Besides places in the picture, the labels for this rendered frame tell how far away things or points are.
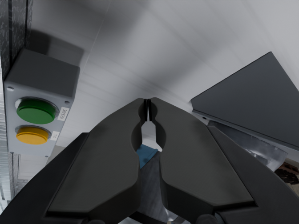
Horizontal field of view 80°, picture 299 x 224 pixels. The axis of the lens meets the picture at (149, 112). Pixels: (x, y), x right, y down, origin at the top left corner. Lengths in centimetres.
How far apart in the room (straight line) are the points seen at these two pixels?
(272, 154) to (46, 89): 35
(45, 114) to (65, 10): 13
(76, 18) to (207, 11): 17
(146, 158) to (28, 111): 20
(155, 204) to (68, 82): 24
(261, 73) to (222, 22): 11
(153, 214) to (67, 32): 31
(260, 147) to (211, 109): 10
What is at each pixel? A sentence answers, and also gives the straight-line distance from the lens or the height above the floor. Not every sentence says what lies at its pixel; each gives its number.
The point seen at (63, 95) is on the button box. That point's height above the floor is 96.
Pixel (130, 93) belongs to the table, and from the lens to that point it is 37.
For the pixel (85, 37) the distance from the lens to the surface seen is 29.
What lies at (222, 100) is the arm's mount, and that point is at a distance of 37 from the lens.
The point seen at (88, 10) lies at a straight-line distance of 27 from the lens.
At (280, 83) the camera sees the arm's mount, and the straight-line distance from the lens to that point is 34.
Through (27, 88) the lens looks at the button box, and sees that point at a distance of 24.
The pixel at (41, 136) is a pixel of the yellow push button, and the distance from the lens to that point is 31.
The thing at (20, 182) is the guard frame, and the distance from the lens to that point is 105.
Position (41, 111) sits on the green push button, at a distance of 24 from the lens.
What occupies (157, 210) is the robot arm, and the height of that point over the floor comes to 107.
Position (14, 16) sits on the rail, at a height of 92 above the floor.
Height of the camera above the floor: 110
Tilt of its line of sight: 33 degrees down
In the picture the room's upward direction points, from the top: 175 degrees clockwise
